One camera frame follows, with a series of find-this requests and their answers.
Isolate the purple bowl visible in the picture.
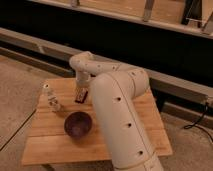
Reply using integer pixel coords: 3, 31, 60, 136
64, 112, 92, 138

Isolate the wooden table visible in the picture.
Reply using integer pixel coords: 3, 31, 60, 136
22, 78, 173, 165

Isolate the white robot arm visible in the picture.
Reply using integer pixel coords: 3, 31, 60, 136
69, 51, 164, 171

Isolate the black cable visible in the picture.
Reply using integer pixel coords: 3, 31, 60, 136
182, 102, 213, 141

